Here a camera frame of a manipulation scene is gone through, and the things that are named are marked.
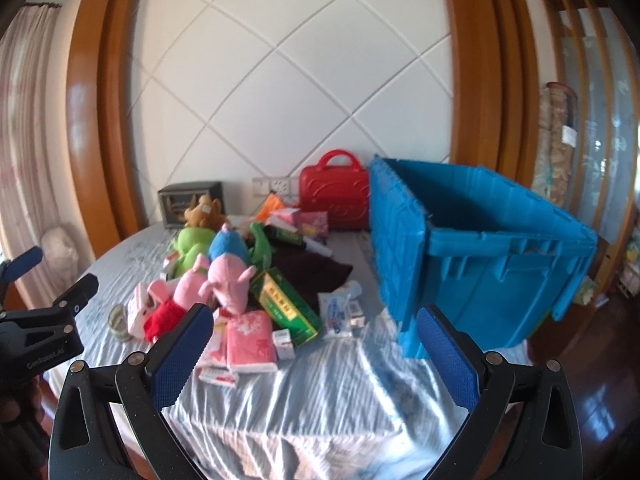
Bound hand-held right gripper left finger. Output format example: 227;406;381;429
48;302;216;480

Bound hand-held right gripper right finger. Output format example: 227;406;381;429
416;305;583;480

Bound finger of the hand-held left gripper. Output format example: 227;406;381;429
49;273;100;322
0;246;44;287

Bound blue plastic crate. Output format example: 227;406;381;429
367;155;599;359

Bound green frog plush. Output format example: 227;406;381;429
167;221;277;281

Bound green yellow box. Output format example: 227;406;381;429
250;269;322;348

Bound blue pig plush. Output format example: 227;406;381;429
209;225;251;263

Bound pink tissue pack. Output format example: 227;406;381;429
197;320;231;368
226;310;279;374

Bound small red white box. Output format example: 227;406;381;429
200;366;240;388

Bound tape roll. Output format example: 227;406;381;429
109;305;133;343

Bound red and white plush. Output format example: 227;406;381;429
126;282;166;337

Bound pink pig plush red dress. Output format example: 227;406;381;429
144;255;212;343

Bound white blue wipes packet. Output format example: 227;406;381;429
318;282;363;338

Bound pale pink curtain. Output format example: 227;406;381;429
0;2;66;311

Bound brown teddy plush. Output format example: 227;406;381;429
182;196;227;231

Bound dark brown cloth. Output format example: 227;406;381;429
270;245;355;311

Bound white tube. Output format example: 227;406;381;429
300;237;333;258

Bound pink box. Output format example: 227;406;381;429
269;208;301;231

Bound pink floral packet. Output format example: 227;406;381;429
299;211;330;238

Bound red carry case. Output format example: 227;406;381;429
299;149;372;232

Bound rolled patterned carpets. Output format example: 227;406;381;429
532;81;581;201

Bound wooden glass partition screen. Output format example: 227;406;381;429
539;0;640;281

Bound wooden wall pilaster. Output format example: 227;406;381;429
65;0;151;241
440;0;543;183

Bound white wall socket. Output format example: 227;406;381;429
251;176;292;197

